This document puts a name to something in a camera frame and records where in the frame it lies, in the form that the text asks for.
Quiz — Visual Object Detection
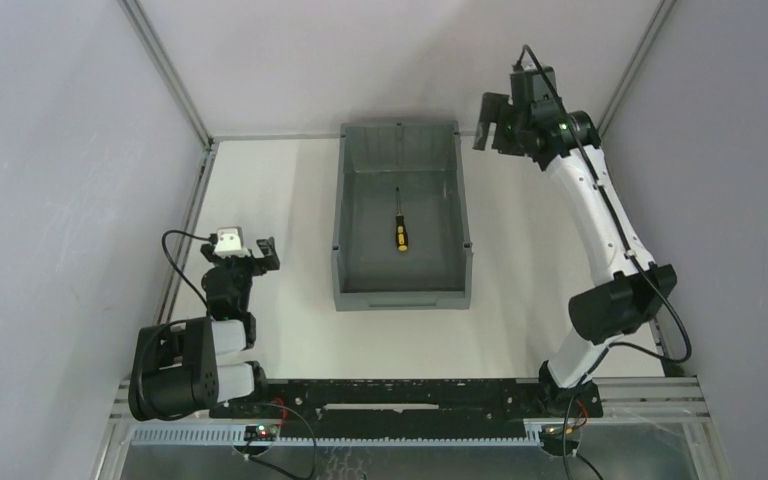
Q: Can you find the yellow black handled screwdriver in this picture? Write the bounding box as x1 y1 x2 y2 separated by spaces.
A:
395 187 409 252

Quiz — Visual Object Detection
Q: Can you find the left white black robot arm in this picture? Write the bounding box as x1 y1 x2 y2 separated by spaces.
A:
128 229 280 421

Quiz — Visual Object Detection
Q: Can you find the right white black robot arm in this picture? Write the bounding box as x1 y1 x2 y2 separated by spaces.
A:
473 92 677 416

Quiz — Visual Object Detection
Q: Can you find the grey plastic storage bin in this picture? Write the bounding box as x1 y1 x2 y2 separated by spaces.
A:
330 119 473 311

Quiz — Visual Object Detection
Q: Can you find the small green red circuit board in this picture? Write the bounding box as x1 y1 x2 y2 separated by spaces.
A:
244 425 280 443

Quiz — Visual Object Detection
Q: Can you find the left black camera cable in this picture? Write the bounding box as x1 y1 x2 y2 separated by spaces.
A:
160 229 220 313

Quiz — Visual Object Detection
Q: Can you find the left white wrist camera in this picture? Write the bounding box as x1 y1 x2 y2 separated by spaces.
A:
214 226 251 258

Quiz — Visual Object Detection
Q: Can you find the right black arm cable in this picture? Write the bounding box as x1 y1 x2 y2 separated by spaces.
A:
515 44 693 480

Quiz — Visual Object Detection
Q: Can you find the grey slotted cable duct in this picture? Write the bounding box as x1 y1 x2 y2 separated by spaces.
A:
130 424 541 447

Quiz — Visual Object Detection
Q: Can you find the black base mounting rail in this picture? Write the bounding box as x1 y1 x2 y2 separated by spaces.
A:
209 378 604 436

